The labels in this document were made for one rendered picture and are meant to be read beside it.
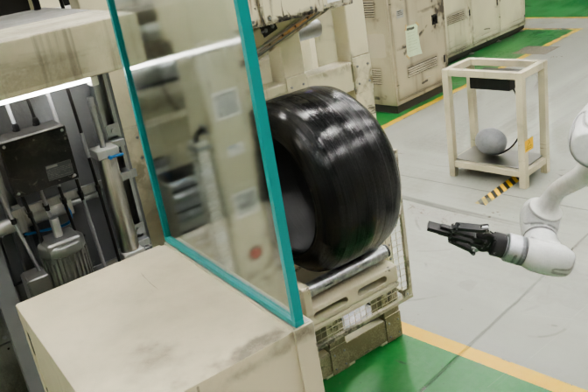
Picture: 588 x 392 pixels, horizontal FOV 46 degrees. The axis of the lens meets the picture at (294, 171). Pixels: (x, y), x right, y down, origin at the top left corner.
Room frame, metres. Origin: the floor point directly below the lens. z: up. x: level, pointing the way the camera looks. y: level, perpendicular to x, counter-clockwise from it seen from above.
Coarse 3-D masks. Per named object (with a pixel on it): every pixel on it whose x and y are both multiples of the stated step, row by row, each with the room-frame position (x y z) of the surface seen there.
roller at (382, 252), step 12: (372, 252) 1.94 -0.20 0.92; (384, 252) 1.95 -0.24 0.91; (348, 264) 1.88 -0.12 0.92; (360, 264) 1.89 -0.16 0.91; (372, 264) 1.92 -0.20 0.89; (324, 276) 1.83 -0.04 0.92; (336, 276) 1.84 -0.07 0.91; (348, 276) 1.87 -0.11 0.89; (312, 288) 1.79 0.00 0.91; (324, 288) 1.81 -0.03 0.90
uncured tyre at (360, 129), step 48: (288, 96) 2.00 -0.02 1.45; (336, 96) 1.97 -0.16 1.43; (288, 144) 1.85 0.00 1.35; (336, 144) 1.80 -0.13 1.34; (384, 144) 1.86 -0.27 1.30; (288, 192) 2.24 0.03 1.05; (336, 192) 1.74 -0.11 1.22; (384, 192) 1.81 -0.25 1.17; (336, 240) 1.75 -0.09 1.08; (384, 240) 1.88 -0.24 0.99
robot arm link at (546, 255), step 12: (540, 228) 1.87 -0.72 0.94; (528, 240) 1.82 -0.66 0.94; (540, 240) 1.82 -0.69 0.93; (552, 240) 1.82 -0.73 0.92; (528, 252) 1.79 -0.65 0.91; (540, 252) 1.78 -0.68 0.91; (552, 252) 1.78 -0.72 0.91; (564, 252) 1.79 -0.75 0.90; (528, 264) 1.79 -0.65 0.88; (540, 264) 1.77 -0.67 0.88; (552, 264) 1.77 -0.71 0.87; (564, 264) 1.77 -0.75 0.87
